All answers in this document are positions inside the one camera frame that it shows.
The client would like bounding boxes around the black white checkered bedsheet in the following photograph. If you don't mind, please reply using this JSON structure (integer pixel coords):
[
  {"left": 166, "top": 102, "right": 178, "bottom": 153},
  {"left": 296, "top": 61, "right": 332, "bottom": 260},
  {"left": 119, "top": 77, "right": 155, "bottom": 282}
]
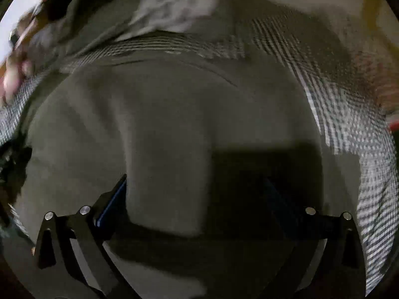
[{"left": 0, "top": 15, "right": 399, "bottom": 292}]

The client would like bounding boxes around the grey PCMY zip hoodie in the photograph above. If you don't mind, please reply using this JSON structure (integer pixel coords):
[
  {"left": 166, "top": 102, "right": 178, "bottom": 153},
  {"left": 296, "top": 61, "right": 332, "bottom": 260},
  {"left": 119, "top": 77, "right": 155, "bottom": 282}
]
[{"left": 5, "top": 52, "right": 360, "bottom": 298}]

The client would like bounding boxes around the grey folded blanket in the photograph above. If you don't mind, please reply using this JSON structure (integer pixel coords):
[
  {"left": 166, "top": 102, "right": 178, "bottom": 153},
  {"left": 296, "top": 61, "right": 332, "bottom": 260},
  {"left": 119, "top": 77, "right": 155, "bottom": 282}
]
[{"left": 26, "top": 0, "right": 140, "bottom": 68}]

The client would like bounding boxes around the striped white pillow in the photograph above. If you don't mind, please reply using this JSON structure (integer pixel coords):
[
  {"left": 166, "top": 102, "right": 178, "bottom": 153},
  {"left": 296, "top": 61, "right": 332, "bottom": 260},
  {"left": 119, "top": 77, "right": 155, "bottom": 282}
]
[{"left": 128, "top": 0, "right": 231, "bottom": 36}]

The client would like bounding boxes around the red white striped cloth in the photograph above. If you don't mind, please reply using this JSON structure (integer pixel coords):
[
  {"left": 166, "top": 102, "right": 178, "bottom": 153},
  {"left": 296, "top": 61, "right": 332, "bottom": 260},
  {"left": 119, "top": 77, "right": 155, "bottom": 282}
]
[{"left": 355, "top": 53, "right": 398, "bottom": 113}]

